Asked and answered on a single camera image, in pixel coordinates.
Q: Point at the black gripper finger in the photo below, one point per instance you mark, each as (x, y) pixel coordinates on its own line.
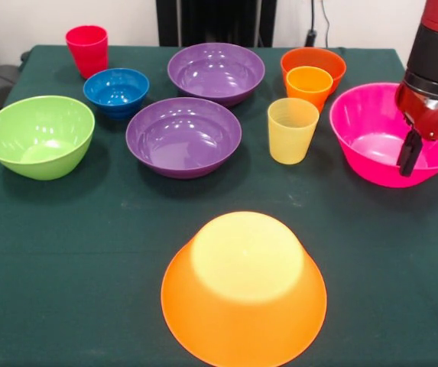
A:
(402, 156)
(413, 156)

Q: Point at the large pink plastic bowl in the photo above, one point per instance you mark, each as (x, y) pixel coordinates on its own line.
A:
(364, 122)

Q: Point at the large orange plastic bowl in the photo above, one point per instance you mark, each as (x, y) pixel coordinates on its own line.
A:
(241, 313)

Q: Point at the small red-orange plastic bowl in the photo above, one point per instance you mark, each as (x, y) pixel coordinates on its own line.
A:
(337, 67)

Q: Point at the yellow plastic cup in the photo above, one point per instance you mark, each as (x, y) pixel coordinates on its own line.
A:
(291, 134)

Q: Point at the orange plastic cup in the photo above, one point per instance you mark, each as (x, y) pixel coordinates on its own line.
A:
(308, 89)

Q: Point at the purple plastic bowl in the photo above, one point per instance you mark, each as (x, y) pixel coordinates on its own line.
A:
(216, 72)
(183, 137)

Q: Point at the blue plastic bowl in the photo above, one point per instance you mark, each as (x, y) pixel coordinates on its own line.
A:
(115, 95)

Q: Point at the dark green tablecloth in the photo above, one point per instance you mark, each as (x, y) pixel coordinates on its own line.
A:
(88, 248)

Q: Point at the red plastic cup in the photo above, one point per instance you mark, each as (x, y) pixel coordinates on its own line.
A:
(86, 53)

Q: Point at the light green plastic bowl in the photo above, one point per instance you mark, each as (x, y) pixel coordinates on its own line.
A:
(39, 134)

